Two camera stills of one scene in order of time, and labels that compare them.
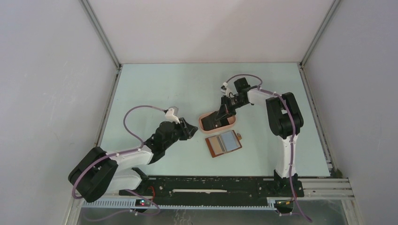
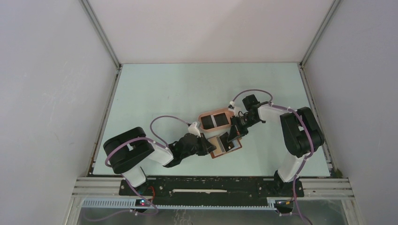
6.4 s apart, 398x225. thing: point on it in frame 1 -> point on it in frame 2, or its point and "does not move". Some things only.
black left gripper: (187, 130) -> (206, 146)
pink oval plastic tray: (231, 120) does not move
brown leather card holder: (219, 144) does not move
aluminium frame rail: (328, 189) does not move
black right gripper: (225, 108) -> (236, 131)
